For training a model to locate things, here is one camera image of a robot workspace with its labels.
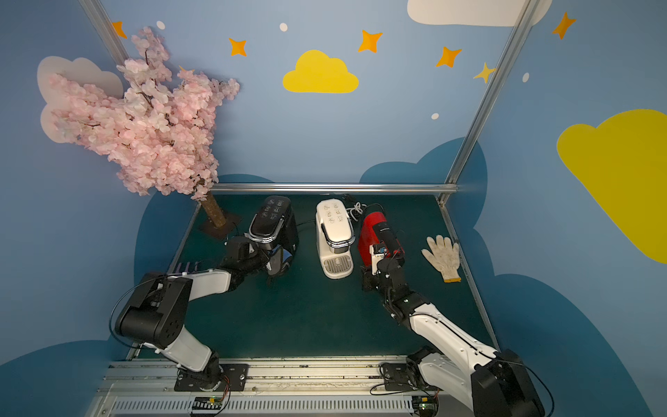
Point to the blue microfibre cloth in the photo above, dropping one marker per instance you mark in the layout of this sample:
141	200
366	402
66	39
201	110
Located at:
286	259

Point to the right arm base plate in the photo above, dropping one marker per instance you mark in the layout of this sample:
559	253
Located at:
403	377

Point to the black coffee machine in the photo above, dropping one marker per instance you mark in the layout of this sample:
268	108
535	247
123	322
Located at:
274	227

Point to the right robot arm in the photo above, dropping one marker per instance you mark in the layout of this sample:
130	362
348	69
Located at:
487	381

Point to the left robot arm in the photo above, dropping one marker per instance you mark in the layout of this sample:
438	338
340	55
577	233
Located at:
155	312

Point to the aluminium frame rail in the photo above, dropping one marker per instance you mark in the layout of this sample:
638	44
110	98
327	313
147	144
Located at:
333	188

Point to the white knit work glove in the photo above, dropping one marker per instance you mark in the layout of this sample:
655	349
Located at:
444	255

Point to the pink cherry blossom tree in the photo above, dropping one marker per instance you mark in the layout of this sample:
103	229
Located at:
160	137

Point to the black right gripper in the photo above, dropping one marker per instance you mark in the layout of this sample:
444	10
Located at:
386	266

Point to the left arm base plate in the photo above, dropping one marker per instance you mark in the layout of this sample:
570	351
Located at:
219	378

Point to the purple toy garden fork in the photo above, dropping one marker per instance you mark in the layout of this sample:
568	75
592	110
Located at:
186	268

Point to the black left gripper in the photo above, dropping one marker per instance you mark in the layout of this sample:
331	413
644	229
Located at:
266	255

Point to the white coffee machine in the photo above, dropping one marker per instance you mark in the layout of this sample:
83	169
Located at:
335	237

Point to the red coffee machine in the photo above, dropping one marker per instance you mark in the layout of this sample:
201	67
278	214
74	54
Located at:
375	230

